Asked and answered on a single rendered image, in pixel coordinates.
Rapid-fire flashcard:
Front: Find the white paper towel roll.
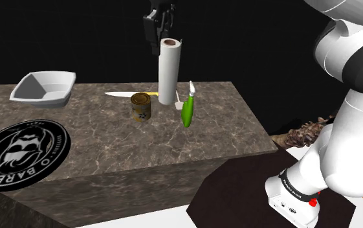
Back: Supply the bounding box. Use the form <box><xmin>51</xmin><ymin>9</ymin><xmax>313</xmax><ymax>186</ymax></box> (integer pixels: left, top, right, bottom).
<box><xmin>157</xmin><ymin>38</ymin><xmax>182</xmax><ymax>106</ymax></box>

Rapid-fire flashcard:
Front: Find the small white spatula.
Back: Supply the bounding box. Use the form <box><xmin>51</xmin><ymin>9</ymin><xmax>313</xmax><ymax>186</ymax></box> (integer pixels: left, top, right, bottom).
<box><xmin>174</xmin><ymin>90</ymin><xmax>184</xmax><ymax>111</ymax></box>

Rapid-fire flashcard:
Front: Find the golden tin can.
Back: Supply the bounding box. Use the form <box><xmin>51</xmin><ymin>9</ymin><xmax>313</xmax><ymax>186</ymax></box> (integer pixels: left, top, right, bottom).
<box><xmin>130</xmin><ymin>92</ymin><xmax>152</xmax><ymax>123</ymax></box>

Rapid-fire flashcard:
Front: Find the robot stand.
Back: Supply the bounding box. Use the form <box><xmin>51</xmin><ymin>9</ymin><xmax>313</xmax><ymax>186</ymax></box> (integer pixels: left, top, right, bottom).
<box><xmin>186</xmin><ymin>147</ymin><xmax>357</xmax><ymax>228</ymax></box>

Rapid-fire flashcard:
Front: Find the round black printed mat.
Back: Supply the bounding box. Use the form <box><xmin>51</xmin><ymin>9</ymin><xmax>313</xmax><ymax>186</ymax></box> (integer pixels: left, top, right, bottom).
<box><xmin>0</xmin><ymin>119</ymin><xmax>72</xmax><ymax>192</ymax></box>

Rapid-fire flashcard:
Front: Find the white square bowl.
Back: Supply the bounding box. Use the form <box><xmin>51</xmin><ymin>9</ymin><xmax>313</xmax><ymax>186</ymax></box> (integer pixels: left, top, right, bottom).
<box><xmin>9</xmin><ymin>71</ymin><xmax>77</xmax><ymax>109</ymax></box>

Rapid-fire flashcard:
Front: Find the yellow-handled white knife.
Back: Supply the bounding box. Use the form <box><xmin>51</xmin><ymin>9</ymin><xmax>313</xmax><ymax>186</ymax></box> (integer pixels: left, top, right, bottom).
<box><xmin>104</xmin><ymin>91</ymin><xmax>160</xmax><ymax>98</ymax></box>

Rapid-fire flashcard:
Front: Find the green spray bottle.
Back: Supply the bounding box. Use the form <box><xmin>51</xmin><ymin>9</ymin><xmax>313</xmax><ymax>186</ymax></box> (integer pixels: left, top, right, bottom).
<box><xmin>181</xmin><ymin>80</ymin><xmax>197</xmax><ymax>129</ymax></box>

